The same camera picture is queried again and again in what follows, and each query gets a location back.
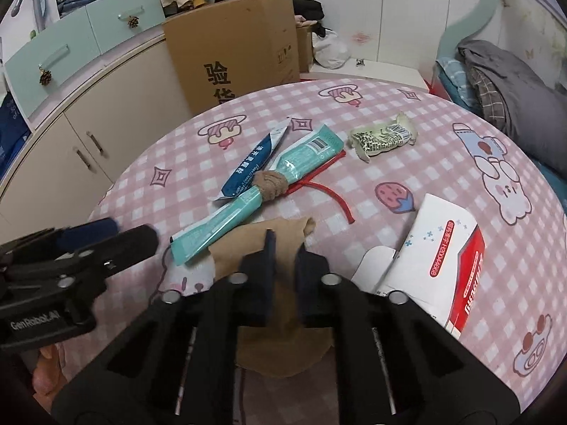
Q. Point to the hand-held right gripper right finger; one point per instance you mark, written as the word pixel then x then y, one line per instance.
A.
pixel 305 287

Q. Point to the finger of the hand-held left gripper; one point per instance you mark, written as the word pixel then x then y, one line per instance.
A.
pixel 88 232
pixel 128 245

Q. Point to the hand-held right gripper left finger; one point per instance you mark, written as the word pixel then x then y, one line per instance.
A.
pixel 267 283

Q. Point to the person's left hand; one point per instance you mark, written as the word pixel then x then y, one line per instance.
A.
pixel 48 367

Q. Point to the tan knotted stocking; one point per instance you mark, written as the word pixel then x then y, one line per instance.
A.
pixel 272 186

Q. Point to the beige cabinet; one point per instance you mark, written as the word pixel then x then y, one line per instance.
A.
pixel 110 119

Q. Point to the blue and white tube packet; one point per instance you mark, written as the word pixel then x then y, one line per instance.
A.
pixel 252 164

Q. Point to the blue printed bag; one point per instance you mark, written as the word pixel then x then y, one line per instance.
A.
pixel 13 137

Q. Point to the teal tube packet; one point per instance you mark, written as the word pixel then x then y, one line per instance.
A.
pixel 310 150

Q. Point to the red and white box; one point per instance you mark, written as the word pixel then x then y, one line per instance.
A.
pixel 443 239

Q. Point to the pine cone ornament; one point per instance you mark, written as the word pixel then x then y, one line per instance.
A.
pixel 45 77
pixel 133 21

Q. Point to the green and white crumpled wrapper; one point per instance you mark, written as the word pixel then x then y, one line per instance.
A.
pixel 381 139

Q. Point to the teal drawer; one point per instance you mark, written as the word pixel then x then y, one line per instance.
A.
pixel 48 57
pixel 124 6

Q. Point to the large cardboard box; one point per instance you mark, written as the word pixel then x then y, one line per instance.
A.
pixel 221 44

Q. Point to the white bedside table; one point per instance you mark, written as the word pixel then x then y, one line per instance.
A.
pixel 376 73

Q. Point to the small cardboard box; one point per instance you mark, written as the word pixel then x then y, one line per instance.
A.
pixel 304 48

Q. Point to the white plastic bag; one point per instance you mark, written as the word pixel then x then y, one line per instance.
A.
pixel 332 51

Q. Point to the light blue pillow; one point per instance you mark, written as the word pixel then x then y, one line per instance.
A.
pixel 454 79

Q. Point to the teal quilted sheet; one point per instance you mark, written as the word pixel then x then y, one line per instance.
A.
pixel 551 181

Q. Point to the plaid pillow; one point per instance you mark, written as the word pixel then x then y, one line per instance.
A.
pixel 489 93

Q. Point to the black cloth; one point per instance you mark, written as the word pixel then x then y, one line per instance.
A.
pixel 308 11

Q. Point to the grey pillow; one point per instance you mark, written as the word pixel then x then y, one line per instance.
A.
pixel 518 93

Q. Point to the pale green headboard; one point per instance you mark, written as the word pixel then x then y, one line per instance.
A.
pixel 465 4

